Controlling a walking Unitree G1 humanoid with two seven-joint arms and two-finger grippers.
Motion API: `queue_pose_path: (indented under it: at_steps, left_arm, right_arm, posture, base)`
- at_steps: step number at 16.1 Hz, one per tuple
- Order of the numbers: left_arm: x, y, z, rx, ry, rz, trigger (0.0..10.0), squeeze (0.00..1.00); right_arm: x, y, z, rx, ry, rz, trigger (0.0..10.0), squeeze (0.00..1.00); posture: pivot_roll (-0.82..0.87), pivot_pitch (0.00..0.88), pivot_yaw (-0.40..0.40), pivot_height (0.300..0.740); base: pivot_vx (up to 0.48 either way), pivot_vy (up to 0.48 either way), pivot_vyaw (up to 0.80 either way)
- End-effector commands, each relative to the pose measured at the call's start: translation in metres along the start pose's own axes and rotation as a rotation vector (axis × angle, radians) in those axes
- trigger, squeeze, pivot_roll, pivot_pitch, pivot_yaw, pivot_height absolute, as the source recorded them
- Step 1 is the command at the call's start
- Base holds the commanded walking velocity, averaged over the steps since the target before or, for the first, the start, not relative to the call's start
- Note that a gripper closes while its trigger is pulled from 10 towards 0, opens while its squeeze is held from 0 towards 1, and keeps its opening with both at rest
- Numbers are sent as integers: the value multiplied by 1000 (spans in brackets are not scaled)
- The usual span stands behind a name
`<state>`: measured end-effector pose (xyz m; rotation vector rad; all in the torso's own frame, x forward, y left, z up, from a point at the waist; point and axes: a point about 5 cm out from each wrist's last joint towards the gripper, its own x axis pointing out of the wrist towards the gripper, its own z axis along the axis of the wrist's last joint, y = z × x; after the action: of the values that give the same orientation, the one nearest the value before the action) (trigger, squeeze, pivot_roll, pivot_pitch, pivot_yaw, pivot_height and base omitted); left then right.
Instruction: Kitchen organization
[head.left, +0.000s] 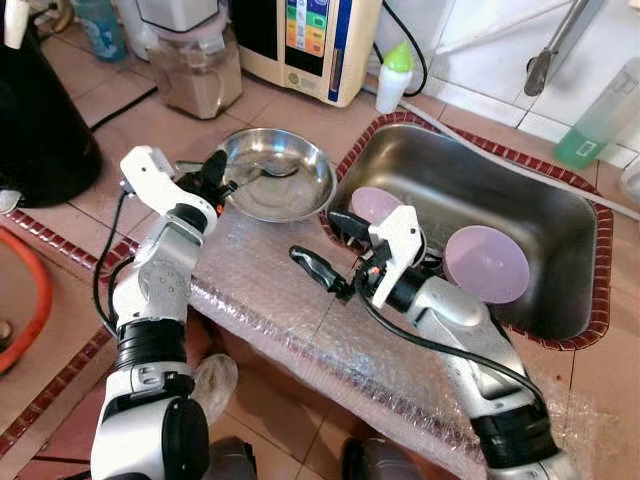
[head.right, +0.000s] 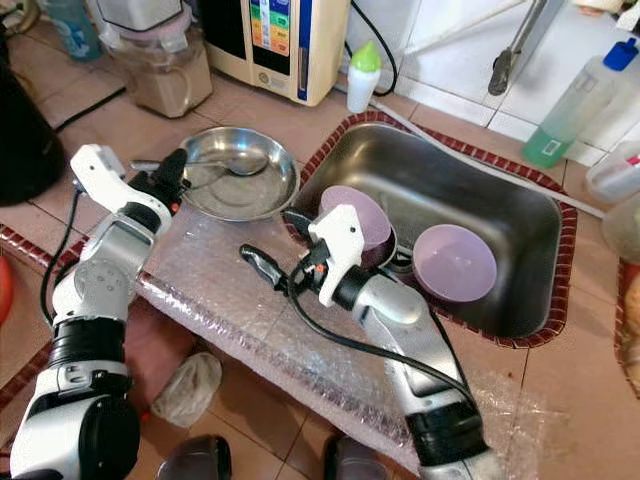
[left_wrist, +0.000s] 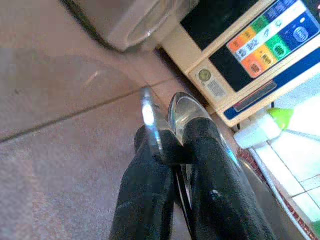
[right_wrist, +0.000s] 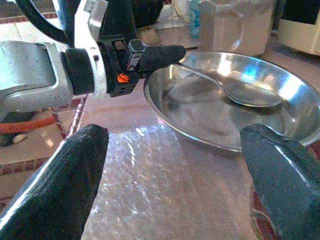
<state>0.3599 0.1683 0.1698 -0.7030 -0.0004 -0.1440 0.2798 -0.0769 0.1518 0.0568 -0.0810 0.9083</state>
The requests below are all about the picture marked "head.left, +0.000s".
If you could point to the dark robot left foot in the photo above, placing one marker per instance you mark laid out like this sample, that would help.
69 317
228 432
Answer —
230 460

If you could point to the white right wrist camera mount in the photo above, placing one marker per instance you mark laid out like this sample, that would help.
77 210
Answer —
395 245

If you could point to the teal plastic bottle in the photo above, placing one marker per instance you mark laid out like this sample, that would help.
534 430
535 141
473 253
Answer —
100 35

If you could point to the blender jar with brown powder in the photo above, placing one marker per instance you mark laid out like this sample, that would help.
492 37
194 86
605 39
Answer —
200 90

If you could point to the stainless steel sink basin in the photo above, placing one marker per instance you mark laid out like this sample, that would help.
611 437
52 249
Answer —
480 180

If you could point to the crumpled clear plastic bag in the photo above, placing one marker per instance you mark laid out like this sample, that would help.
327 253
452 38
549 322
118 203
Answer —
215 385

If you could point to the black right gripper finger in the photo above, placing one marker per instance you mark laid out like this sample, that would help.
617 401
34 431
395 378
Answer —
315 268
348 225

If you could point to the dark robot foot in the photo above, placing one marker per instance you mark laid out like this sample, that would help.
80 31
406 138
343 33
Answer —
380 460
230 460

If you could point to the cream water ionizer appliance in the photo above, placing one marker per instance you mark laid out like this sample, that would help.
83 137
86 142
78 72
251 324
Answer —
260 40

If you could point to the black electric kettle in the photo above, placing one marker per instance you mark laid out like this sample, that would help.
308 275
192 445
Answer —
45 130

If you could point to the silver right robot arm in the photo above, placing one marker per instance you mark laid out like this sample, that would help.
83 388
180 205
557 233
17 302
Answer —
455 320

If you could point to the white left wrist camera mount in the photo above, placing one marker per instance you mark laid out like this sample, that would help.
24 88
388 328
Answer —
150 180

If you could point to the clear bubble wrap sheet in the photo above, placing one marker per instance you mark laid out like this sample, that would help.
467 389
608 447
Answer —
300 330

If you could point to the white plastic jug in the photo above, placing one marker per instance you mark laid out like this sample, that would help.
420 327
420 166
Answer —
130 25

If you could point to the small white bottle green cap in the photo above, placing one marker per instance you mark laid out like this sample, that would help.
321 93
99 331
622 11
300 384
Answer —
392 90

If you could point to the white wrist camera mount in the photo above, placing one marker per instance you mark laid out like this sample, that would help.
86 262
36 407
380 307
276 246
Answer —
395 245
150 180

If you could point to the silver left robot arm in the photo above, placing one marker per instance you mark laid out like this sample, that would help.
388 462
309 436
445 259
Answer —
150 290

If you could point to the stainless steel spoon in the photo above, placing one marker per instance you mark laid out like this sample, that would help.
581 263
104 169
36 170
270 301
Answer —
280 169

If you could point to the dark robot right foot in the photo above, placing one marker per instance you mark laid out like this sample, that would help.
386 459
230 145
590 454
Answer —
380 460

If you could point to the metal faucet spout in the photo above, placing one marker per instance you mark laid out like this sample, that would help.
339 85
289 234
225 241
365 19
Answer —
538 75

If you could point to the shallow stainless steel dish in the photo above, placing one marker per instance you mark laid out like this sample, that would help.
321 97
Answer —
290 195

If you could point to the light purple plastic bowl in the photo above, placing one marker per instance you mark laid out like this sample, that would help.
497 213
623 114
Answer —
485 265
378 205

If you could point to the dish soap bottle blue cap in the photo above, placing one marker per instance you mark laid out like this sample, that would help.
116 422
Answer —
590 135

